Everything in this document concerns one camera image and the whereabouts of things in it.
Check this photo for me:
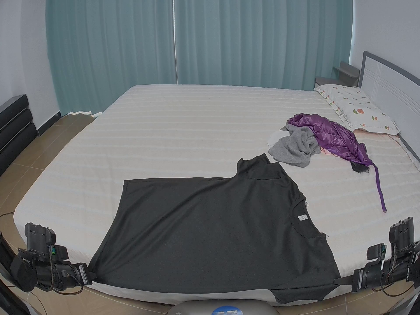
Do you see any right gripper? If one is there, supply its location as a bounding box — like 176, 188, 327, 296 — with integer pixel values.
352, 261, 393, 294

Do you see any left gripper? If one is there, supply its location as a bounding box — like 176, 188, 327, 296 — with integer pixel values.
36, 262, 93, 291

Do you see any black T-shirt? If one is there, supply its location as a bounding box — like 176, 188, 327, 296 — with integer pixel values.
89, 154, 342, 304

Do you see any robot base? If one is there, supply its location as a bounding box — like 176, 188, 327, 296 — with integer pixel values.
167, 300, 273, 315

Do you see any bed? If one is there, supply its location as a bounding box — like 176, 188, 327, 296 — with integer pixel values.
15, 51, 420, 306

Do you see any black lace garment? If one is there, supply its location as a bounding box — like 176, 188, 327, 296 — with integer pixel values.
350, 161, 371, 174

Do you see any purple satin garment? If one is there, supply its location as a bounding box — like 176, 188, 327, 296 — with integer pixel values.
287, 113, 388, 213

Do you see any grey garment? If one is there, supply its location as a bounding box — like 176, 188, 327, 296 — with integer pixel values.
268, 127, 320, 168

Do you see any black chest of drawers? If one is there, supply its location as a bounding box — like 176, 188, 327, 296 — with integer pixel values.
0, 94, 37, 176

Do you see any white printed pillow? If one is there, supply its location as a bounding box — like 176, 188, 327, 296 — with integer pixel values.
313, 84, 400, 134

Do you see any white garment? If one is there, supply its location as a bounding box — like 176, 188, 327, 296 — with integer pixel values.
268, 129, 291, 147

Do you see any grey bedside table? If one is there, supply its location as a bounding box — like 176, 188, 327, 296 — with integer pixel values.
315, 61, 360, 87

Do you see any blue-green curtain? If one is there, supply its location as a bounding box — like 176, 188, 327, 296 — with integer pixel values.
46, 0, 176, 116
174, 0, 353, 89

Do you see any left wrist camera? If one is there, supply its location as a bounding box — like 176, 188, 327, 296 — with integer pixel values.
49, 245, 69, 262

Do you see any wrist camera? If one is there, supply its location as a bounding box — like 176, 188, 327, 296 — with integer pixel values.
367, 243, 387, 262
49, 245, 69, 262

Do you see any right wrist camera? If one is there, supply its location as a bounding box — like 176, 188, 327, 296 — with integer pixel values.
367, 243, 387, 262

